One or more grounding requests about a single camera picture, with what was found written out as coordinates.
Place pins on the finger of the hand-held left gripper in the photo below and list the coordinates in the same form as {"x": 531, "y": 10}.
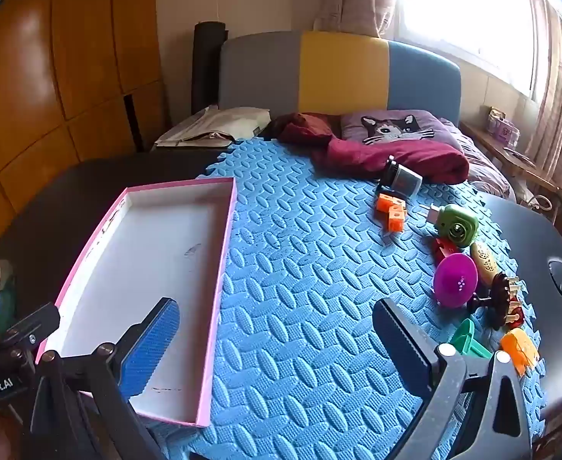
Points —
{"x": 36, "y": 323}

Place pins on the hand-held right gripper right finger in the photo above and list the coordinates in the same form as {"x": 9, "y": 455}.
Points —
{"x": 400, "y": 340}

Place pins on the grey black jar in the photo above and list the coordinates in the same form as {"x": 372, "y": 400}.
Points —
{"x": 400, "y": 179}

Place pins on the dark brown flower-shaped toy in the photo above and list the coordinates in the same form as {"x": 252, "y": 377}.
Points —
{"x": 499, "y": 297}

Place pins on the rust red cloth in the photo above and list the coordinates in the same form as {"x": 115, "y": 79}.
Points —
{"x": 309, "y": 124}

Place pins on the green plastic toy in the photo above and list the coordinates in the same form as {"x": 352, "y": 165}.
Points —
{"x": 465, "y": 338}

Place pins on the maroon cloth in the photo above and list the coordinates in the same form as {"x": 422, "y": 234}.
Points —
{"x": 420, "y": 160}

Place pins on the red building block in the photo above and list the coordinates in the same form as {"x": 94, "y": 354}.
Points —
{"x": 441, "y": 249}

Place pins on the pink quilt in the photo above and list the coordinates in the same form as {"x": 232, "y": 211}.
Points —
{"x": 482, "y": 167}

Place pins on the pink cardboard box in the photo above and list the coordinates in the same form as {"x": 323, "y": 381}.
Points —
{"x": 156, "y": 249}

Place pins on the beige oval perforated case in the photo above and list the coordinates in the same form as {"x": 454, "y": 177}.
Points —
{"x": 484, "y": 261}

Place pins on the wooden wardrobe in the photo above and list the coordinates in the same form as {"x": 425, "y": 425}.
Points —
{"x": 46, "y": 81}

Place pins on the orange yellow plastic toy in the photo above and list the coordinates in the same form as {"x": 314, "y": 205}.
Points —
{"x": 518, "y": 347}

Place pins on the green white plug-in device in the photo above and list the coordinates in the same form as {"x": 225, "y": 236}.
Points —
{"x": 456, "y": 225}

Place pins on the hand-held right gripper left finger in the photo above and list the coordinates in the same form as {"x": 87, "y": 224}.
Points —
{"x": 151, "y": 345}

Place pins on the purple plastic toy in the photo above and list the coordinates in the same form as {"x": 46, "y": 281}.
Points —
{"x": 453, "y": 280}

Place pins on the window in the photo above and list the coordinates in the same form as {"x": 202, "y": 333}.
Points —
{"x": 468, "y": 14}

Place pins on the blue foam mat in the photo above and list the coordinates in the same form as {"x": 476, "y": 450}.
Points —
{"x": 309, "y": 273}

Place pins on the pink storage box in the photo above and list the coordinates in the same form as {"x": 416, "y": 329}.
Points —
{"x": 504, "y": 129}

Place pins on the grey yellow blue headboard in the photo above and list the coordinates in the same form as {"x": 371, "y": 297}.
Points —
{"x": 343, "y": 72}

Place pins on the wooden side desk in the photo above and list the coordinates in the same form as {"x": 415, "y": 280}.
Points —
{"x": 496, "y": 146}

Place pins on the orange building block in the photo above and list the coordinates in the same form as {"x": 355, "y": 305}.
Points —
{"x": 396, "y": 220}
{"x": 385, "y": 203}

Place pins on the purple cat print pillow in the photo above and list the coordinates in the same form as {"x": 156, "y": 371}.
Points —
{"x": 391, "y": 127}

